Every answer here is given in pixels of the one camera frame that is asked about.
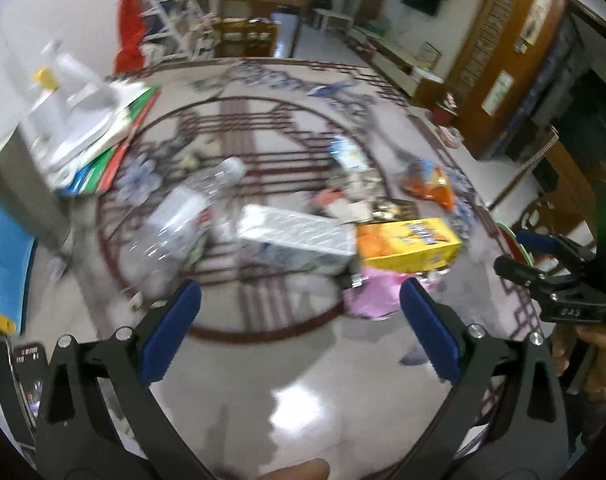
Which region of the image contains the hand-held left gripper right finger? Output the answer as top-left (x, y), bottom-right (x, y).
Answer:
top-left (383, 277), bottom-right (568, 480)

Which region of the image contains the clear plastic bottle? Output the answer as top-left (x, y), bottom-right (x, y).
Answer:
top-left (124, 156), bottom-right (247, 293)

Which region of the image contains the orange snack packet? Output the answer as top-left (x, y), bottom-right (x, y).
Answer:
top-left (402, 158), bottom-right (457, 212)

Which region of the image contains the low television cabinet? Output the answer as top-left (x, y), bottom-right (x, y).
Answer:
top-left (348, 25), bottom-right (446, 106)

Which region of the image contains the red basin with green rim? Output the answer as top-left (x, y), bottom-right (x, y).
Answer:
top-left (497, 221), bottom-right (534, 267)

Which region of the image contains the small white table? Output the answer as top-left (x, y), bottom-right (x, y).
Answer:
top-left (313, 7), bottom-right (354, 34)

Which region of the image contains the wooden lattice partition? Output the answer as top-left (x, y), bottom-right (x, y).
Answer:
top-left (445, 0), bottom-right (571, 158)

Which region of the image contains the tissue box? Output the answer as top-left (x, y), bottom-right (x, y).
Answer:
top-left (434, 126), bottom-right (464, 149)

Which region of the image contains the red cloth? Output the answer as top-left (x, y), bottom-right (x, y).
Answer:
top-left (114, 0), bottom-right (160, 74)

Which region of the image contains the person's right hand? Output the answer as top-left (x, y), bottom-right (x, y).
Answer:
top-left (550, 324), bottom-right (606, 397)

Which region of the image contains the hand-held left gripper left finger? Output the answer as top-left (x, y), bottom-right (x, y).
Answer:
top-left (35, 279), bottom-right (218, 480)

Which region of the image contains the dark wooden carved chair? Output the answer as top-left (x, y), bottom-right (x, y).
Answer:
top-left (492, 126), bottom-right (606, 242)

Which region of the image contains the blue folder with green clips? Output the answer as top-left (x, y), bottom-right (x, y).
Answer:
top-left (0, 190), bottom-right (37, 334)

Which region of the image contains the framed picture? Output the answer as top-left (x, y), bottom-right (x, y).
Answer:
top-left (419, 42), bottom-right (442, 68)

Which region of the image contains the white dispenser on papers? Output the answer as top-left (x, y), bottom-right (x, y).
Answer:
top-left (27, 40), bottom-right (134, 163)

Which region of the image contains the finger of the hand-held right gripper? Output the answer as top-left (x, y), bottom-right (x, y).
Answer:
top-left (514, 229), bottom-right (592, 267)
top-left (493, 254), bottom-right (576, 302)

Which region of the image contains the white step ladder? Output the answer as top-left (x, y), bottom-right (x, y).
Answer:
top-left (138, 0), bottom-right (220, 61)

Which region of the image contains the steel tumbler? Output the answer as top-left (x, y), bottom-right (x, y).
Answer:
top-left (0, 125), bottom-right (74, 252)

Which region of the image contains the pink plastic bag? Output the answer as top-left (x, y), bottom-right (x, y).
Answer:
top-left (342, 266), bottom-right (440, 322)

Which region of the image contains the person's left hand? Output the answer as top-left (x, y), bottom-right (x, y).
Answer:
top-left (255, 457), bottom-right (332, 480)

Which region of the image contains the red bucket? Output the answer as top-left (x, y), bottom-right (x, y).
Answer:
top-left (432, 91), bottom-right (460, 127)

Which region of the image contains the yellow juice carton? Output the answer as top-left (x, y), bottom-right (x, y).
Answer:
top-left (357, 217), bottom-right (464, 274)

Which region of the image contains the white grey milk carton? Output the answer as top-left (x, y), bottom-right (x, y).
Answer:
top-left (237, 204), bottom-right (360, 275)

